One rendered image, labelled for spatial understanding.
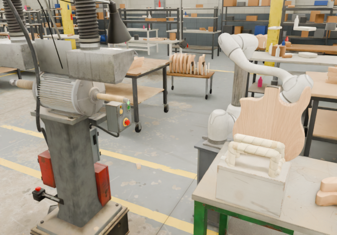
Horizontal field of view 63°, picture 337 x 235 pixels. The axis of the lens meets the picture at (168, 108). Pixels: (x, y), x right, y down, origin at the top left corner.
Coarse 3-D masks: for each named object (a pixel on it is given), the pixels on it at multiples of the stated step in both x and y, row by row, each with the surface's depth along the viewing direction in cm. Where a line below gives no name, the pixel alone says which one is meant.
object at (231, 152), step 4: (228, 148) 113; (232, 148) 112; (228, 152) 114; (232, 152) 112; (228, 156) 114; (232, 156) 113; (228, 160) 115; (232, 160) 114; (228, 164) 115; (232, 164) 114
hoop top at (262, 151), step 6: (234, 144) 111; (240, 144) 110; (246, 144) 110; (240, 150) 110; (246, 150) 109; (252, 150) 108; (258, 150) 107; (264, 150) 106; (270, 150) 106; (264, 156) 107; (270, 156) 105; (276, 156) 104
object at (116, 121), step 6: (114, 102) 188; (120, 102) 188; (126, 102) 191; (108, 108) 185; (114, 108) 183; (126, 108) 192; (108, 114) 187; (114, 114) 185; (120, 114) 186; (126, 114) 193; (108, 120) 189; (114, 120) 186; (120, 120) 187; (126, 120) 194; (90, 126) 193; (96, 126) 193; (108, 126) 191; (114, 126) 188; (120, 126) 188; (126, 126) 195; (108, 132) 194; (114, 132) 190
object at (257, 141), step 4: (236, 136) 119; (240, 136) 118; (244, 136) 117; (248, 136) 117; (240, 140) 118; (244, 140) 117; (248, 140) 116; (252, 140) 115; (256, 140) 115; (260, 140) 114; (264, 140) 114; (268, 140) 113; (256, 144) 115; (260, 144) 114; (264, 144) 113; (268, 144) 112; (272, 144) 112; (276, 144) 111; (280, 144) 111
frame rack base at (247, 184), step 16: (224, 160) 120; (240, 160) 120; (256, 160) 120; (224, 176) 116; (240, 176) 113; (256, 176) 109; (224, 192) 119; (240, 192) 115; (256, 192) 112; (272, 192) 108; (256, 208) 114; (272, 208) 110
